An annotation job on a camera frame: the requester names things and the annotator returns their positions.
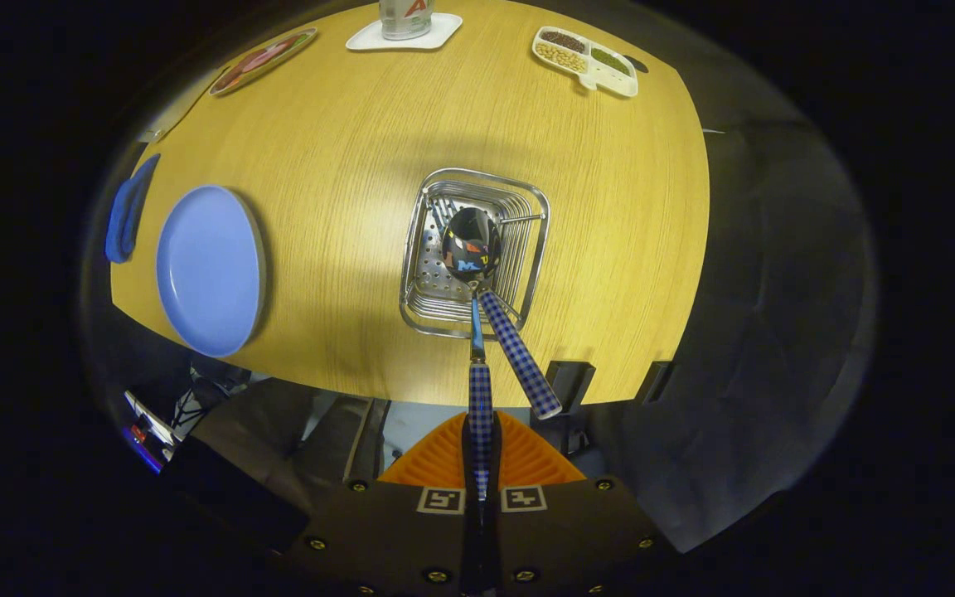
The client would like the white sectioned dish with beans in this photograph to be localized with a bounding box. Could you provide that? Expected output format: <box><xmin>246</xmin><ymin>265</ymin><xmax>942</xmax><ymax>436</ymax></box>
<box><xmin>531</xmin><ymin>26</ymin><xmax>640</xmax><ymax>99</ymax></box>

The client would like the white square coaster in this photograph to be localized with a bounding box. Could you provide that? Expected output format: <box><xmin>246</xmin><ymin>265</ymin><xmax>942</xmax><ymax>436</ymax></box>
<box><xmin>346</xmin><ymin>12</ymin><xmax>463</xmax><ymax>52</ymax></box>

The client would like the blue cloth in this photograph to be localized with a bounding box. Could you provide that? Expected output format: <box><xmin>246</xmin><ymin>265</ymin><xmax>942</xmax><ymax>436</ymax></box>
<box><xmin>104</xmin><ymin>153</ymin><xmax>162</xmax><ymax>265</ymax></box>

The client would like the metal wire basket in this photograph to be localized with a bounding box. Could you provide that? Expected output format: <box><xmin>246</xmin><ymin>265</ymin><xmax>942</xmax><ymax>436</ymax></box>
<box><xmin>399</xmin><ymin>167</ymin><xmax>551</xmax><ymax>339</ymax></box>

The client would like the black backdrop cloth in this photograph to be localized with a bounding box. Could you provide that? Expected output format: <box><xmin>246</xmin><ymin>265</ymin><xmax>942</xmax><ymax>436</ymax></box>
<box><xmin>594</xmin><ymin>50</ymin><xmax>876</xmax><ymax>552</ymax></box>

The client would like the spoon with blue checked handle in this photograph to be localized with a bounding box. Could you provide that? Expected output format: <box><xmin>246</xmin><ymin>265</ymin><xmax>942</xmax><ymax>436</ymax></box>
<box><xmin>442</xmin><ymin>206</ymin><xmax>503</xmax><ymax>502</ymax></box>

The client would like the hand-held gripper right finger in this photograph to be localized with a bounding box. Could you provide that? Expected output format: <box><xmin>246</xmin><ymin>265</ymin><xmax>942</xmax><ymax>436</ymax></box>
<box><xmin>482</xmin><ymin>412</ymin><xmax>681</xmax><ymax>597</ymax></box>

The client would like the fork with blue checked handle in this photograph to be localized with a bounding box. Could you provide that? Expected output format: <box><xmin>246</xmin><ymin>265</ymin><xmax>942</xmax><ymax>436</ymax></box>
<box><xmin>430</xmin><ymin>199</ymin><xmax>564</xmax><ymax>420</ymax></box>

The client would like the patterned plate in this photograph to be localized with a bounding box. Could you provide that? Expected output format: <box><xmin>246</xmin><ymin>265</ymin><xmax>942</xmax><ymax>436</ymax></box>
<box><xmin>209</xmin><ymin>27</ymin><xmax>319</xmax><ymax>97</ymax></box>

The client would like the white plastic bottle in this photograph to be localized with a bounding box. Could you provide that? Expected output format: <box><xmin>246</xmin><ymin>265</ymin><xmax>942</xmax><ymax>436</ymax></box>
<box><xmin>378</xmin><ymin>0</ymin><xmax>435</xmax><ymax>41</ymax></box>

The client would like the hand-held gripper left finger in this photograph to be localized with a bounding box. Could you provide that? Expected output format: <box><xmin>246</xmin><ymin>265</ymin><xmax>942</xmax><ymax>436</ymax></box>
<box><xmin>283</xmin><ymin>412</ymin><xmax>482</xmax><ymax>597</ymax></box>

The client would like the blue plate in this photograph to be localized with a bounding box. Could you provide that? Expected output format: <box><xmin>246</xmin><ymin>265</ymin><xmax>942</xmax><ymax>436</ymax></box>
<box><xmin>155</xmin><ymin>184</ymin><xmax>267</xmax><ymax>359</ymax></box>

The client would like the black table clamp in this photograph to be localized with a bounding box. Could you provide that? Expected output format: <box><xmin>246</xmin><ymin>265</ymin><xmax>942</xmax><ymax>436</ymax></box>
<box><xmin>544</xmin><ymin>360</ymin><xmax>596</xmax><ymax>415</ymax></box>
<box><xmin>633</xmin><ymin>360</ymin><xmax>676</xmax><ymax>405</ymax></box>

